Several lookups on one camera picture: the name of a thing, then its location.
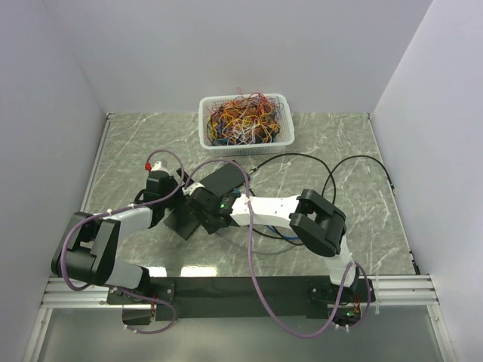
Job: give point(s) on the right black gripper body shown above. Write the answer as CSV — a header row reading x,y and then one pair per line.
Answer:
x,y
207,222

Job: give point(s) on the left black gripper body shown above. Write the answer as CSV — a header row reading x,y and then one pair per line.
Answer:
x,y
173,186

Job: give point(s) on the black network switch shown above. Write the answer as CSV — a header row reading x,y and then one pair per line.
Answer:
x,y
182,221
224,180

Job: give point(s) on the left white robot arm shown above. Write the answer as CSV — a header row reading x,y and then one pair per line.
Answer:
x,y
87,251

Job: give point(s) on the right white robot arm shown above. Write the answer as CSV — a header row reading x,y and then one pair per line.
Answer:
x,y
320,226

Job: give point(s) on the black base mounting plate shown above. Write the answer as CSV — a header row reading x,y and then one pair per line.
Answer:
x,y
236,297

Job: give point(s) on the white plastic basket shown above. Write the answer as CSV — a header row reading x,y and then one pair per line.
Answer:
x,y
245,124

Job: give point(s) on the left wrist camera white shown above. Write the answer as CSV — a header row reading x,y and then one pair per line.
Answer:
x,y
161,165

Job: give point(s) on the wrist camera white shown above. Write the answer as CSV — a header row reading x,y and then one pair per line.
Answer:
x,y
188,190
161,165

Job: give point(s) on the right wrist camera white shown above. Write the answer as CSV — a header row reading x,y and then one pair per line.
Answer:
x,y
188,190

